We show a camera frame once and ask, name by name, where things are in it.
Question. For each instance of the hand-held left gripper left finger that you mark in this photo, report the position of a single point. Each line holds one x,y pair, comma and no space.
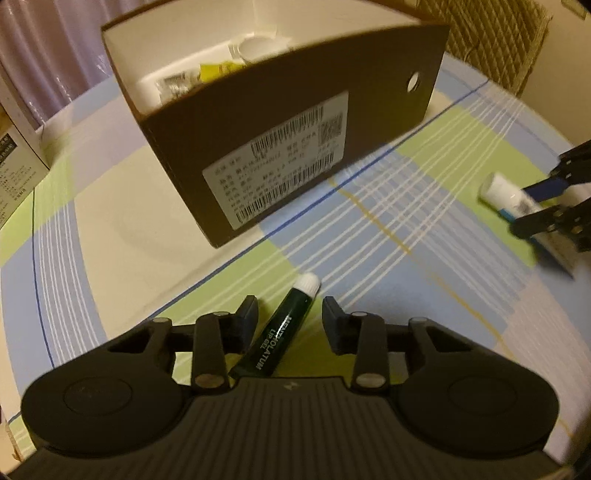
249,318

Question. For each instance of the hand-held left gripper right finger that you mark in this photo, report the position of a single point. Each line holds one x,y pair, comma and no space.
330,323

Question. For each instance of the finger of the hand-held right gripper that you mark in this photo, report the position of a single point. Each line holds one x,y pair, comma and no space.
535,224
547,189

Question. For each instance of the dark green lip gel tube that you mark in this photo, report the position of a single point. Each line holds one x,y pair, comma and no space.
277,332

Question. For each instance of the white cream tube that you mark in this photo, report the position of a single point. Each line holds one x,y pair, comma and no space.
501,189

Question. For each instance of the brown cardboard shoe box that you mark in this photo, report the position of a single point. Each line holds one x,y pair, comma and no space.
194,138

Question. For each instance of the bag of cotton swabs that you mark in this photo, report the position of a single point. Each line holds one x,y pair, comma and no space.
178,85

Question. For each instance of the yellow snack packet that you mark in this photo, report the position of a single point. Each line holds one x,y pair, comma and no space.
217,71

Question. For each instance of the plaid tablecloth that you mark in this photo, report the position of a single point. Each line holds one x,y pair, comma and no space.
415,286

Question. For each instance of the chair with quilted cover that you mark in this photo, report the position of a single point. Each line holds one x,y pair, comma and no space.
489,41

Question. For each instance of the white product box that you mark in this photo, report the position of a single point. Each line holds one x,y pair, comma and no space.
21,152

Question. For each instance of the purple curtain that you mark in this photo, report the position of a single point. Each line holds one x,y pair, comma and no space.
60,46

